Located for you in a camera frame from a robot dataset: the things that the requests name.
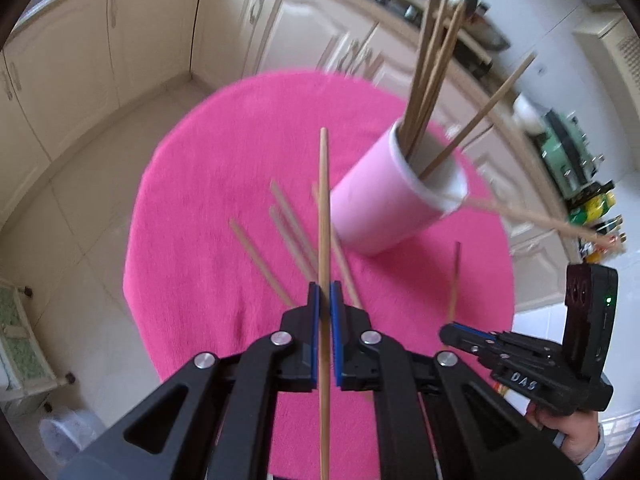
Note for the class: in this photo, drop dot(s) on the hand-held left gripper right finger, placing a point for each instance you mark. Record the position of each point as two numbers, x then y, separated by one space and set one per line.
350 350

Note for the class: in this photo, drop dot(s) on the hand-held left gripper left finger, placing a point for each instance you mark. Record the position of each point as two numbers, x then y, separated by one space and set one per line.
300 350

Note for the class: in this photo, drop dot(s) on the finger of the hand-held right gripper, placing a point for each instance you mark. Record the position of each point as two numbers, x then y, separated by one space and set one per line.
475 349
480 334

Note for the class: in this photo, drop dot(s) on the wooden chopstick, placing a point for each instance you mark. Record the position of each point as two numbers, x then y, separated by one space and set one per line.
262 263
324 210
290 242
540 222
295 227
345 272

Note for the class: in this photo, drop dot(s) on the pink cup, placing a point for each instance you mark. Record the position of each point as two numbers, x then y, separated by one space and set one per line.
380 200

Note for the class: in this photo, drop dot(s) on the bunch of chopsticks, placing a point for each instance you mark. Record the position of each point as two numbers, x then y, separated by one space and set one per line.
422 90

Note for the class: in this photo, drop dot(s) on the person's right forearm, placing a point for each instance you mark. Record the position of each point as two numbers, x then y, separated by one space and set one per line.
600 447

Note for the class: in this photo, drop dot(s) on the person's right hand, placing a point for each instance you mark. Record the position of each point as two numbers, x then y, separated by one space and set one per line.
575 435

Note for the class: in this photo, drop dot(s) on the cluster of condiment bottles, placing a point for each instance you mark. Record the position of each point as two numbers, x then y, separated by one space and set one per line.
595 210

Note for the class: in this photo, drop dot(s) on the green electric grill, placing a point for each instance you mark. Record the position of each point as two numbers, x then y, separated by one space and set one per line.
570 155

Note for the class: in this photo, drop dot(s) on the pink tablecloth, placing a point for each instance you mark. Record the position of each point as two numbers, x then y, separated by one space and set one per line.
200 185

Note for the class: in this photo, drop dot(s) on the translucent plastic container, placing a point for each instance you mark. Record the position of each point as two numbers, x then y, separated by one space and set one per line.
70 435

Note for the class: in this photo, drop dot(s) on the cream lattice door cabinet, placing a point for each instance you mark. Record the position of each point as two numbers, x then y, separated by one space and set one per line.
620 55

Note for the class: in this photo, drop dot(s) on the green patterned rolling cart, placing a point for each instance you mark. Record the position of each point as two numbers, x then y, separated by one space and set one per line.
20 350

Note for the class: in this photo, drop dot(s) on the black glass gas stove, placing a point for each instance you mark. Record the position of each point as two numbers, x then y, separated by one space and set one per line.
480 40

